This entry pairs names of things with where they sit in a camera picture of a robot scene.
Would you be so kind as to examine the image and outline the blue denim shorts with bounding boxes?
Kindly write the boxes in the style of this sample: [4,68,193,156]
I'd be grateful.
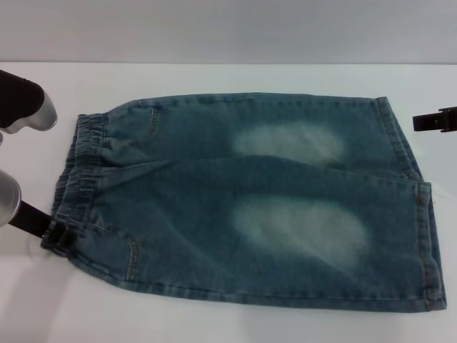
[39,91,448,311]

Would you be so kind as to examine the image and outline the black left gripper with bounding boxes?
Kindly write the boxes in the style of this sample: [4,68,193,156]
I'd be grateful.
[8,199,74,256]

